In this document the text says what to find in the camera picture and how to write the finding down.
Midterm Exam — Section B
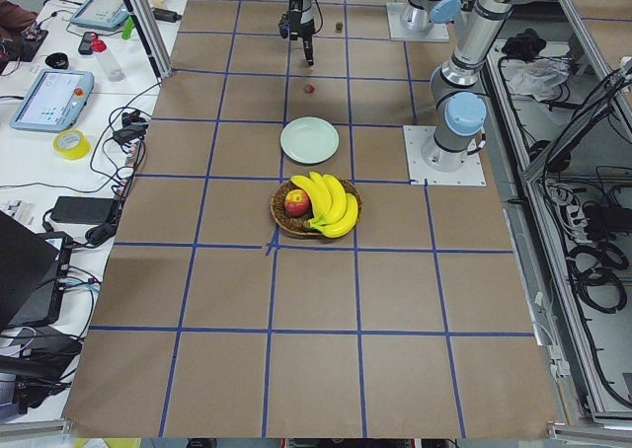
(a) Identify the yellow tape roll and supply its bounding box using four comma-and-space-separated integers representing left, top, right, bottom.
52, 129, 91, 161

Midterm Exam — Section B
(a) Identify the clear bottle red cap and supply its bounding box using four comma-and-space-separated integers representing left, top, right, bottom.
91, 35, 125, 82

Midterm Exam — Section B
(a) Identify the white crumpled cloth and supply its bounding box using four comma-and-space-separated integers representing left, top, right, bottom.
508, 59, 570, 101

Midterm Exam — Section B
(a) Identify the teach pendant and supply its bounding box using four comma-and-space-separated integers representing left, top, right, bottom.
69, 0, 128, 31
10, 69, 95, 133

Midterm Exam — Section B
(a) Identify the aluminium frame post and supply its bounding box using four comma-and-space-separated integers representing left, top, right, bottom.
122, 0, 172, 79

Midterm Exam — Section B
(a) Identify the black laptop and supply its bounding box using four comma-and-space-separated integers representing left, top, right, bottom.
1, 213, 71, 330

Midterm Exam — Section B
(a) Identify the black round bowl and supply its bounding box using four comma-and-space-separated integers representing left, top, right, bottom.
44, 52, 69, 70

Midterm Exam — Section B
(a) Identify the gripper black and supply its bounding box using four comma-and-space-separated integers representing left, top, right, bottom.
278, 0, 315, 66

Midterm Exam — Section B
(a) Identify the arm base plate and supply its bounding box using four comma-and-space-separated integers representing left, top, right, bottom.
386, 2, 449, 43
403, 125, 486, 187

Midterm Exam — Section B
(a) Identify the black cloth bundle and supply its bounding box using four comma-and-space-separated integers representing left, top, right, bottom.
501, 28, 547, 61

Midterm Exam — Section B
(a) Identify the teach pendant far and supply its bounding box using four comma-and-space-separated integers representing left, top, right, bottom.
69, 0, 128, 31

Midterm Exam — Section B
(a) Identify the red apple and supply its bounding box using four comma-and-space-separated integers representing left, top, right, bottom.
283, 188, 311, 217

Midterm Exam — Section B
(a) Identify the black phone device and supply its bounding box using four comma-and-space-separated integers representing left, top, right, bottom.
78, 32, 98, 56

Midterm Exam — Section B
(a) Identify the black power adapter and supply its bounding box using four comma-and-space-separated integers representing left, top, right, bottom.
50, 196, 116, 225

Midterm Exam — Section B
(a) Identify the teach pendant near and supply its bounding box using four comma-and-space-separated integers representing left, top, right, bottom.
10, 69, 95, 133

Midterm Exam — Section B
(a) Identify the yellow banana bunch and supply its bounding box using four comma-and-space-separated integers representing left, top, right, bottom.
290, 172, 360, 239

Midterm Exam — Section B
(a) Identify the wicker basket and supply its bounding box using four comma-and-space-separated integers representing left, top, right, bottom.
270, 171, 362, 239

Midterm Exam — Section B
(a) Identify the light green plate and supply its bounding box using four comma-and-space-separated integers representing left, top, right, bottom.
280, 116, 340, 165

